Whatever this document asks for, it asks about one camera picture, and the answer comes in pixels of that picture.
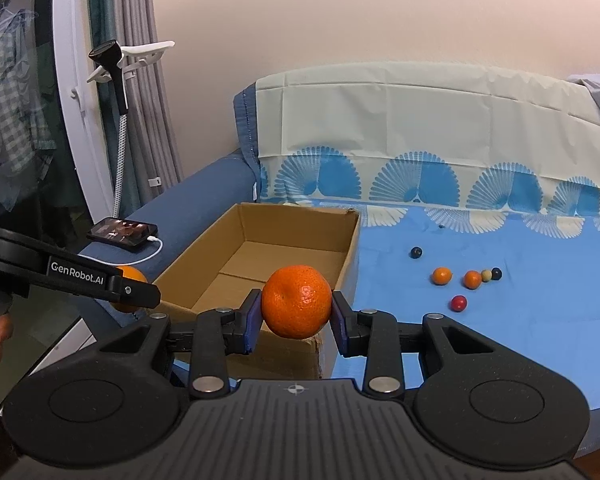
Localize black handheld steamer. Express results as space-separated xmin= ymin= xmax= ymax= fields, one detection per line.
xmin=88 ymin=39 xmax=131 ymax=116

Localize blue fan-patterned sofa cover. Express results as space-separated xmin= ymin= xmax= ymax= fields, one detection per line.
xmin=254 ymin=62 xmax=600 ymax=457

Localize white door frame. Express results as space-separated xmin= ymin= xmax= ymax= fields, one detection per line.
xmin=50 ymin=0 xmax=127 ymax=213

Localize braided steamer cord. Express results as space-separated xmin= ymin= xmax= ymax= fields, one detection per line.
xmin=112 ymin=112 xmax=129 ymax=219

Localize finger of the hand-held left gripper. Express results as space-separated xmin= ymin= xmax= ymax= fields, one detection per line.
xmin=29 ymin=248 xmax=162 ymax=310

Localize white plastic holder rack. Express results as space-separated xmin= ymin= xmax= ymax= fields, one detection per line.
xmin=85 ymin=40 xmax=175 ymax=86

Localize brown cardboard box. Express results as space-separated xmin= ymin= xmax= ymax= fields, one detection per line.
xmin=150 ymin=202 xmax=362 ymax=380

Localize white charging cable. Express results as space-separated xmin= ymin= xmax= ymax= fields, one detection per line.
xmin=77 ymin=235 xmax=164 ymax=266

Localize grey curtain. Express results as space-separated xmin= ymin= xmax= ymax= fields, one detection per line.
xmin=87 ymin=0 xmax=185 ymax=202

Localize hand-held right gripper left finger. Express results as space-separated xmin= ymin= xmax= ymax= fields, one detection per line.
xmin=97 ymin=288 xmax=264 ymax=396

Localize hanging checked clothes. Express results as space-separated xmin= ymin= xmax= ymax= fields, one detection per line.
xmin=0 ymin=9 xmax=57 ymax=207

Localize black smartphone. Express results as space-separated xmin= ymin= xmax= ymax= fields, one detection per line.
xmin=86 ymin=216 xmax=159 ymax=252

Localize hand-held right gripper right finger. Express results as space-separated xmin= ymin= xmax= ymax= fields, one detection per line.
xmin=329 ymin=290 xmax=508 ymax=395

